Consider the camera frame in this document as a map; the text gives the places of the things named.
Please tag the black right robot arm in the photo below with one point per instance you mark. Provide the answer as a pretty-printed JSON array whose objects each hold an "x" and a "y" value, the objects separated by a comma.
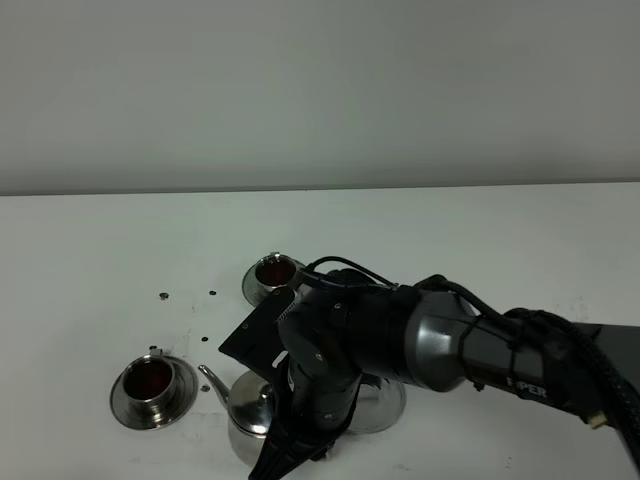
[{"x": 436, "y": 335}]

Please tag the near stainless steel saucer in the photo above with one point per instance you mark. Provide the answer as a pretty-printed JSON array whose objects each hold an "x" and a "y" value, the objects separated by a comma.
[{"x": 159, "y": 412}]

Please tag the steel teapot saucer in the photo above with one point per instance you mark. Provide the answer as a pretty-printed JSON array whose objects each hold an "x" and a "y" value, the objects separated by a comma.
[{"x": 380, "y": 404}]

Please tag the far stainless steel teacup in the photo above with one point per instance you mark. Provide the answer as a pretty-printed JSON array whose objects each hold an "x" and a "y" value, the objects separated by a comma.
[{"x": 275, "y": 270}]

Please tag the stainless steel teapot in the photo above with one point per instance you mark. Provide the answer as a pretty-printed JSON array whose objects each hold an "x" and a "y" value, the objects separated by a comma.
[{"x": 251, "y": 405}]

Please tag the stainless steel saucer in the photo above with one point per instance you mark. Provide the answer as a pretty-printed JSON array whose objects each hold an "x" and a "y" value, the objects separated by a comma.
[
  {"x": 252, "y": 293},
  {"x": 159, "y": 412}
]

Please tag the near stainless steel teacup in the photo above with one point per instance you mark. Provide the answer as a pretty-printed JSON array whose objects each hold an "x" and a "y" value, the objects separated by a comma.
[{"x": 148, "y": 377}]

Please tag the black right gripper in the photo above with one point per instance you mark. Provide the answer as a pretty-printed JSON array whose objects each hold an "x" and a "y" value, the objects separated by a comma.
[{"x": 289, "y": 340}]

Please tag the stainless steel teacup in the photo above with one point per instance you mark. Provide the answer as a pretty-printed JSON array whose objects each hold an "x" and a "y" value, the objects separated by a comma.
[
  {"x": 148, "y": 377},
  {"x": 275, "y": 270}
]

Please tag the far stainless steel saucer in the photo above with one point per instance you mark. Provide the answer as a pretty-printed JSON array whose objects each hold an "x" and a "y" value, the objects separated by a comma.
[{"x": 252, "y": 293}]

